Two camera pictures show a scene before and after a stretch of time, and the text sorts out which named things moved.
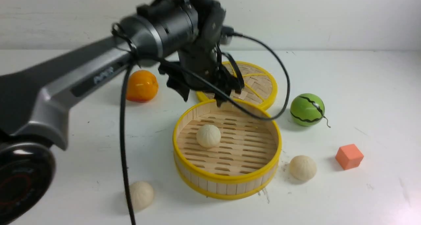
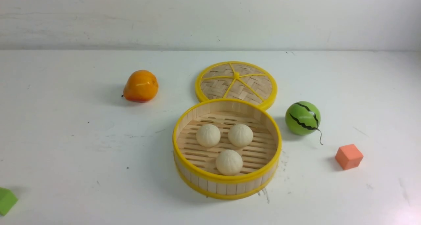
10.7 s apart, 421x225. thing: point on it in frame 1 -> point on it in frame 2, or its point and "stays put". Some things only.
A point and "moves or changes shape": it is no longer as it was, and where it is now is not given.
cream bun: (208, 136) stays put
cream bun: (142, 194) -> (229, 162)
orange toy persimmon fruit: (142, 86) stays put
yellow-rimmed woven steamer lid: (260, 88) stays put
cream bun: (302, 167) -> (240, 135)
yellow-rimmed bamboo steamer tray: (225, 153) stays put
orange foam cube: (349, 156) stays put
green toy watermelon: (307, 110) moves or changes shape
